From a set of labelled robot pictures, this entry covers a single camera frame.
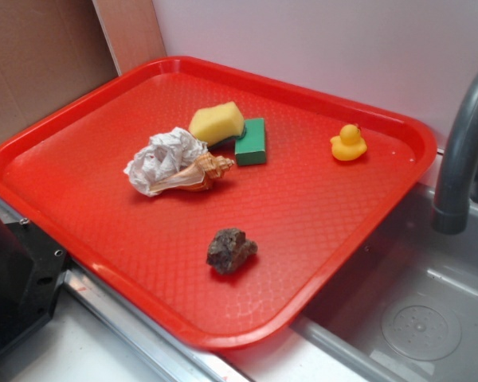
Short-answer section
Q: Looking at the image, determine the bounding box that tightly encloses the dark brown rock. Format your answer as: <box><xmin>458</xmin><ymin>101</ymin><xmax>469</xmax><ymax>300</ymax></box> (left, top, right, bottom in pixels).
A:
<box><xmin>206</xmin><ymin>228</ymin><xmax>258</xmax><ymax>275</ymax></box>

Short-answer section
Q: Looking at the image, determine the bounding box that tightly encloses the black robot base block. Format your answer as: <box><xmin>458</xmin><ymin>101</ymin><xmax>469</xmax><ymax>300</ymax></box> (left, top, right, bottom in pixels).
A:
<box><xmin>0</xmin><ymin>218</ymin><xmax>68</xmax><ymax>357</ymax></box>

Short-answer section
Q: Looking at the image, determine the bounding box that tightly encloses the red plastic tray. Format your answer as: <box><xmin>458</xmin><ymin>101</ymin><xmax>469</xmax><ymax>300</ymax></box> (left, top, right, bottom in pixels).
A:
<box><xmin>0</xmin><ymin>57</ymin><xmax>437</xmax><ymax>350</ymax></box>

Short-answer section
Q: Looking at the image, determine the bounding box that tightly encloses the orange spiral seashell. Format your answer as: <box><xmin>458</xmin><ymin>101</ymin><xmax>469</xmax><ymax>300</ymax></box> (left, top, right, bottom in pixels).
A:
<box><xmin>149</xmin><ymin>152</ymin><xmax>235</xmax><ymax>194</ymax></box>

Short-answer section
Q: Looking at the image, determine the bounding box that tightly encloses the green rectangular block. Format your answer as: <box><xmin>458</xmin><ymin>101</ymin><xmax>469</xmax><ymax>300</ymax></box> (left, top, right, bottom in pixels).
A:
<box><xmin>234</xmin><ymin>118</ymin><xmax>267</xmax><ymax>166</ymax></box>

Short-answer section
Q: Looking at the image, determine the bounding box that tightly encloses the yellow green sponge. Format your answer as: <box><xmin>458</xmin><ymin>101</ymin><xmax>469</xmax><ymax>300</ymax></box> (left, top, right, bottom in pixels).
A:
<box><xmin>188</xmin><ymin>101</ymin><xmax>245</xmax><ymax>149</ymax></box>

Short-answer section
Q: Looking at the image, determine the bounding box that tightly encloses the crumpled white paper towel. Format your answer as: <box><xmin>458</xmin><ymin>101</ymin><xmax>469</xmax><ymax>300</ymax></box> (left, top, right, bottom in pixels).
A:
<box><xmin>123</xmin><ymin>127</ymin><xmax>208</xmax><ymax>197</ymax></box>

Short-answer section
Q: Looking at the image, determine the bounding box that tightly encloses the yellow rubber duck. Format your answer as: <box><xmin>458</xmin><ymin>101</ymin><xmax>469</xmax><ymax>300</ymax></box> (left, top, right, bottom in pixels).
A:
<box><xmin>330</xmin><ymin>124</ymin><xmax>367</xmax><ymax>162</ymax></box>

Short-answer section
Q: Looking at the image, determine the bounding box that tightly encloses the grey plastic sink basin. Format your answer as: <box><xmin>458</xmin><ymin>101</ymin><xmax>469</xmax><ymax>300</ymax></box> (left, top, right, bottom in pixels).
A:
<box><xmin>293</xmin><ymin>186</ymin><xmax>478</xmax><ymax>381</ymax></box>

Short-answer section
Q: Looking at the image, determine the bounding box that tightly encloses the grey faucet spout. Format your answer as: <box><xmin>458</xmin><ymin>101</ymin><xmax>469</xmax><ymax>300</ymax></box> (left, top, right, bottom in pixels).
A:
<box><xmin>431</xmin><ymin>73</ymin><xmax>478</xmax><ymax>235</ymax></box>

